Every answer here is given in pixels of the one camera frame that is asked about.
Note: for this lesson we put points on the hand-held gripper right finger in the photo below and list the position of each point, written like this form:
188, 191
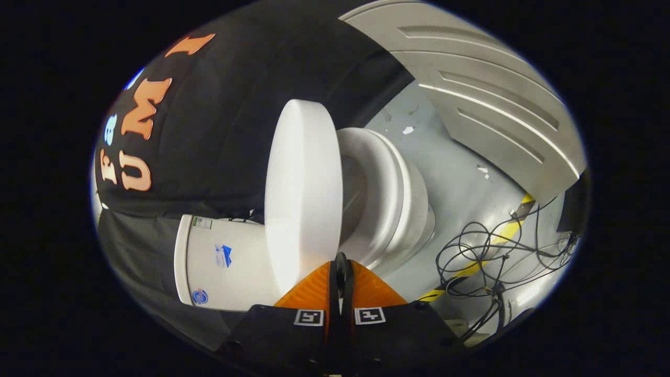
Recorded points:
403, 335

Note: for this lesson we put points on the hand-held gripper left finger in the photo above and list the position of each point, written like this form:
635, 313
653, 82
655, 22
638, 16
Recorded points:
282, 335

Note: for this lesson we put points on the white toilet lid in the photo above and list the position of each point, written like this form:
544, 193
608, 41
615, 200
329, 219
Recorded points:
301, 193

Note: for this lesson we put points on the white toilet with tank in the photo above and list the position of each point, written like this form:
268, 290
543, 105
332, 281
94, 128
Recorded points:
387, 199

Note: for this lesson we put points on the yellow black floor tape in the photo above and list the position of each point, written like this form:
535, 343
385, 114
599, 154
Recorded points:
510, 230

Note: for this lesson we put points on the black backdrop cloth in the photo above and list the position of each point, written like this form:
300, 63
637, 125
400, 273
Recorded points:
220, 131

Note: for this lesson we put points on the white drawer cabinet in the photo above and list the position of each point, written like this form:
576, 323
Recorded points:
487, 94

